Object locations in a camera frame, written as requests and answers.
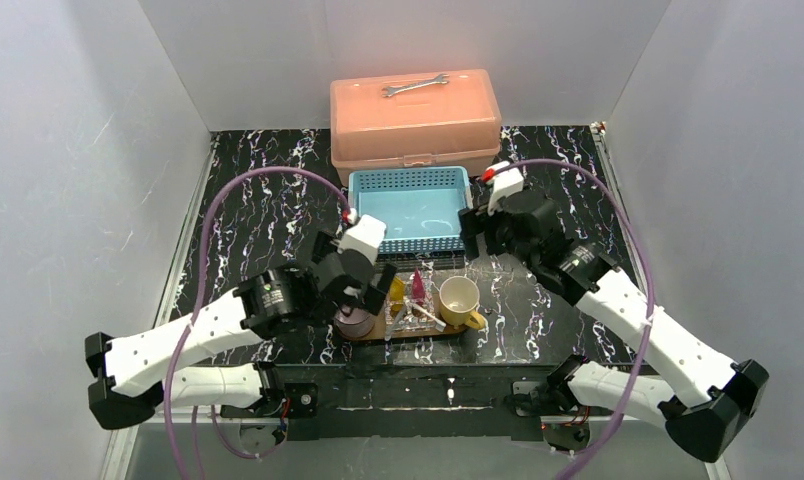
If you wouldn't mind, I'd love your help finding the yellow toothpaste tube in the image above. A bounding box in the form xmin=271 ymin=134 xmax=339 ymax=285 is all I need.
xmin=387 ymin=277 xmax=405 ymax=317

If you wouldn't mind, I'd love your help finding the purple ceramic mug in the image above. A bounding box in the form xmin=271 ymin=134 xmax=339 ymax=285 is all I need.
xmin=333 ymin=308 xmax=375 ymax=339

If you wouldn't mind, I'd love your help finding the grey toothbrush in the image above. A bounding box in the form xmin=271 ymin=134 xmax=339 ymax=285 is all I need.
xmin=384 ymin=309 xmax=406 ymax=342

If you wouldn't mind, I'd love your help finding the pink toothpaste tube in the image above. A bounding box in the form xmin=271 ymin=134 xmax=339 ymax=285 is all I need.
xmin=409 ymin=270 xmax=429 ymax=308

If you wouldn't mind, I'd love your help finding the clear textured glass cup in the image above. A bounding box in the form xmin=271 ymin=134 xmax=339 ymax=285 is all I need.
xmin=384 ymin=277 xmax=436 ymax=339

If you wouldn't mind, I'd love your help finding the yellow ceramic mug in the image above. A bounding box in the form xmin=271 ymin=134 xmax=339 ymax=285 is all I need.
xmin=438 ymin=276 xmax=487 ymax=330

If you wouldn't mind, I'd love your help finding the white toothbrush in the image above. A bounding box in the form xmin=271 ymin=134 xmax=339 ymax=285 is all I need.
xmin=406 ymin=301 xmax=446 ymax=332

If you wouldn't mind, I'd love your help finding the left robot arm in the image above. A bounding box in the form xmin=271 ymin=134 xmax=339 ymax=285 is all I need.
xmin=84 ymin=216 xmax=396 ymax=430

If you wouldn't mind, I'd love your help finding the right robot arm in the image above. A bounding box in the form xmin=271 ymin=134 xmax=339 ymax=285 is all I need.
xmin=458 ymin=191 xmax=769 ymax=463

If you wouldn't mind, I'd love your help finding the brown wooden oval tray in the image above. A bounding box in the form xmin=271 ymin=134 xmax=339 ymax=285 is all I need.
xmin=333 ymin=295 xmax=468 ymax=342

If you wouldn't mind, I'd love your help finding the light blue plastic basket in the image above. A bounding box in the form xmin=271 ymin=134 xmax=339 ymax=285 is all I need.
xmin=348 ymin=166 xmax=472 ymax=255

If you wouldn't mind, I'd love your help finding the salmon plastic toolbox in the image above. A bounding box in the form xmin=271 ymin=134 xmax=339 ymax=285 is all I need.
xmin=330 ymin=69 xmax=502 ymax=185

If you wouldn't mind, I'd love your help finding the silver open-end wrench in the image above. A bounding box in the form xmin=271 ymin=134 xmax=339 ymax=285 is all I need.
xmin=382 ymin=73 xmax=449 ymax=98

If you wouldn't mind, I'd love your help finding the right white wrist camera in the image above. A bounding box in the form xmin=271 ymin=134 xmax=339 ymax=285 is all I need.
xmin=479 ymin=161 xmax=524 ymax=215

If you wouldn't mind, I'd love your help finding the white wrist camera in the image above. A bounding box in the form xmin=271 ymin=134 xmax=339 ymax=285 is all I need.
xmin=479 ymin=161 xmax=524 ymax=215
xmin=338 ymin=215 xmax=387 ymax=264

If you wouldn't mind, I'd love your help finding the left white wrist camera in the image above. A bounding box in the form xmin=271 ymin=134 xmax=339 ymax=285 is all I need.
xmin=338 ymin=215 xmax=387 ymax=264

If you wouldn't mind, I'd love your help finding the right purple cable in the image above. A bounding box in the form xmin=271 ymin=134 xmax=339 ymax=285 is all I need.
xmin=488 ymin=158 xmax=656 ymax=480

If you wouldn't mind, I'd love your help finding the purple cable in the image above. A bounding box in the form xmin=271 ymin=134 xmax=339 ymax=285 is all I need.
xmin=163 ymin=165 xmax=354 ymax=480
xmin=488 ymin=158 xmax=656 ymax=480

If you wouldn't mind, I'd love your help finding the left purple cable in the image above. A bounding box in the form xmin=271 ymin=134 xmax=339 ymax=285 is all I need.
xmin=163 ymin=165 xmax=354 ymax=480

